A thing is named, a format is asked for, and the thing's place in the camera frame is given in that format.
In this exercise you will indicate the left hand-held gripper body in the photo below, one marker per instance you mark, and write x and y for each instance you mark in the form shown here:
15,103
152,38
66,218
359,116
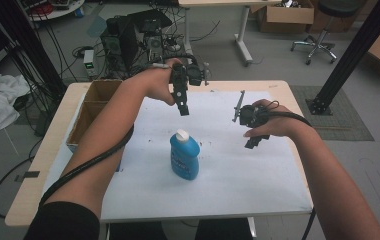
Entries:
179,83

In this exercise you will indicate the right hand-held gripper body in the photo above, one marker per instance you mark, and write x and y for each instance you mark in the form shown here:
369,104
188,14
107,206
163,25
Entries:
253,116

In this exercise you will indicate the blue bottle with white cap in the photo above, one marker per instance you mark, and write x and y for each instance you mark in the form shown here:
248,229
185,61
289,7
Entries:
184,160

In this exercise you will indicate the person's left hand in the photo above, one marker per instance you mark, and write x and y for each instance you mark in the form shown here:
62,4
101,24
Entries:
159,83

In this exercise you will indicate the person's right hand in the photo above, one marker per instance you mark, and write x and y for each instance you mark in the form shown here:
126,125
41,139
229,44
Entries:
279,123

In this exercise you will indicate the white paper sheet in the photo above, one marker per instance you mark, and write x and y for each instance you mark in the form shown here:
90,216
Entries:
238,180

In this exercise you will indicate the black computer tower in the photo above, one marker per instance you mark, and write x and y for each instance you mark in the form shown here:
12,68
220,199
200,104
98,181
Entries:
119,43

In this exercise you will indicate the white desk with legs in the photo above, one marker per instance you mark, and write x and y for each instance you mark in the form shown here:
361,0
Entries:
243,33

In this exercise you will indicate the grey floor mat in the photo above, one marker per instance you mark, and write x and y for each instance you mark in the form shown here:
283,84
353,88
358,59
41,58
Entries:
344,123

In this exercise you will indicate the open cardboard box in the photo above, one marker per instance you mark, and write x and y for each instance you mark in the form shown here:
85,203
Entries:
94,91

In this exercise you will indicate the small grey power supply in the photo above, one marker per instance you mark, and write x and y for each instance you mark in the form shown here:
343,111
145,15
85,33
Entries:
89,63

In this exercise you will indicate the office chair with star base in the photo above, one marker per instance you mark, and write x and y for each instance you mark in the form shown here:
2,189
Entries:
318,46

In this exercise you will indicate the cardboard box with flaps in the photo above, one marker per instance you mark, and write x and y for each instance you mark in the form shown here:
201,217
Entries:
288,15

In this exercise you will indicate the round white shelf table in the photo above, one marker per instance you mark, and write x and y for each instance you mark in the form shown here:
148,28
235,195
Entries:
58,10

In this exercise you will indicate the person's black shirt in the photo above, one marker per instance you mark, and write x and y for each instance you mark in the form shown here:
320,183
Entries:
64,221

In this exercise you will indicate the black tape strip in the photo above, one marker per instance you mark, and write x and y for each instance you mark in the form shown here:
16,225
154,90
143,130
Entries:
28,175

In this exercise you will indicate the black metal frame post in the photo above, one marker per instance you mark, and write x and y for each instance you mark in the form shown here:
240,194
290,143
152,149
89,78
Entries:
354,50

